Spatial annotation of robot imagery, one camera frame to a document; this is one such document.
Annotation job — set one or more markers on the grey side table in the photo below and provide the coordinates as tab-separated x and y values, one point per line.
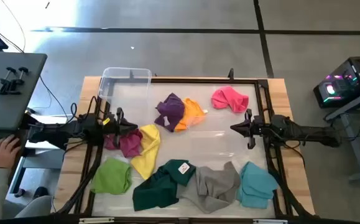
357	137

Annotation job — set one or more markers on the pink towel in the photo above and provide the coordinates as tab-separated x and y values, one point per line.
229	98

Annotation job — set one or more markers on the yellow towel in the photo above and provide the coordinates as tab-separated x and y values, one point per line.
150	146

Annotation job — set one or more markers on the computer tower with coloured lights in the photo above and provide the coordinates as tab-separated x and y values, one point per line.
344	84

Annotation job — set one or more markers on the orange towel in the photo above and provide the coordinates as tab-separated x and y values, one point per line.
193	113

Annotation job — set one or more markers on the yellow tag on arm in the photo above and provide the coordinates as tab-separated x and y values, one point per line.
106	121

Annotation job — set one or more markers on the magenta towel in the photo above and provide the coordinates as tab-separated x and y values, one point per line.
130	144

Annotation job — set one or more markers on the black screw clamp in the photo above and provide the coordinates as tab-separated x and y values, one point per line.
4	85
18	79

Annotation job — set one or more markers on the purple towel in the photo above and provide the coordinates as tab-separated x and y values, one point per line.
172	109

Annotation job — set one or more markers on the grey towel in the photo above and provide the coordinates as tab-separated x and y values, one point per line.
212	186

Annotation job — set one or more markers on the white table mat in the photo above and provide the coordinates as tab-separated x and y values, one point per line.
198	146

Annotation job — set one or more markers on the black desk caster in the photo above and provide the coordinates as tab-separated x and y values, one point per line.
19	193

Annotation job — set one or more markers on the teal towel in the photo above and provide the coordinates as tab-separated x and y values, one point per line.
255	186

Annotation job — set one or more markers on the person's shoe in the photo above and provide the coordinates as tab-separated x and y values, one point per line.
40	192

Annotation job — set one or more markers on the light green towel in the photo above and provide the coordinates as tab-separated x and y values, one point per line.
111	177

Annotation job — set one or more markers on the clear plastic bin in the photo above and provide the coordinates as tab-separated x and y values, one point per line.
125	84
217	137

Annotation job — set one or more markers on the white edge bracket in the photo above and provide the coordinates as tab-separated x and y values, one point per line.
96	220
270	221

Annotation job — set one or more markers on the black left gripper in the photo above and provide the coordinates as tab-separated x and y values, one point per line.
119	127

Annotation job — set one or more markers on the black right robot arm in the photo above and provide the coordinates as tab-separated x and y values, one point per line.
304	132

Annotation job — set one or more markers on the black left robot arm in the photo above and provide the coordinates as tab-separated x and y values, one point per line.
61	132

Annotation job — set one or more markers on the dark grey desk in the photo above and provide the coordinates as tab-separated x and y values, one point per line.
8	90

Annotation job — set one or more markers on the black metal table frame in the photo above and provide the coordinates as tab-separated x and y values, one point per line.
198	80

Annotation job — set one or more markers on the person's leg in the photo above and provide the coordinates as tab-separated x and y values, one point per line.
33	208

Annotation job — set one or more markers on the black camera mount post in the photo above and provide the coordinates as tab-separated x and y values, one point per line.
231	74

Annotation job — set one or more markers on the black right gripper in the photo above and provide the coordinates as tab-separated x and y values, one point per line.
253	129

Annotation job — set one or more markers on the person's hand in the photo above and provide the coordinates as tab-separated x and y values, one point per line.
5	152

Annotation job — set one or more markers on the dark green towel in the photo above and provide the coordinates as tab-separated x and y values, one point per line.
158	189

